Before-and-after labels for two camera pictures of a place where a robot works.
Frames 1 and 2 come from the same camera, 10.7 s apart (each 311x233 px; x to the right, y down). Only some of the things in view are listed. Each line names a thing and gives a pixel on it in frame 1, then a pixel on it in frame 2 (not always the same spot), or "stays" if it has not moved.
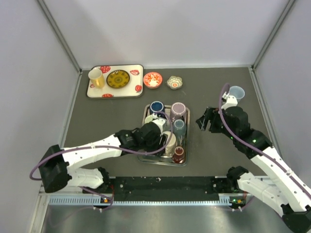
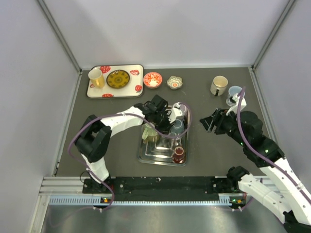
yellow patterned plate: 118,78 stays
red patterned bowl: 152,80 stays
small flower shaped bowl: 174,82 stays
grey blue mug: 179,128 stays
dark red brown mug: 179,156 stays
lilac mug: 178,111 -> 185,110
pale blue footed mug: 237,91 stays
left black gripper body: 150,146 -> 159,121
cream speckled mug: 170,148 -> 218,85
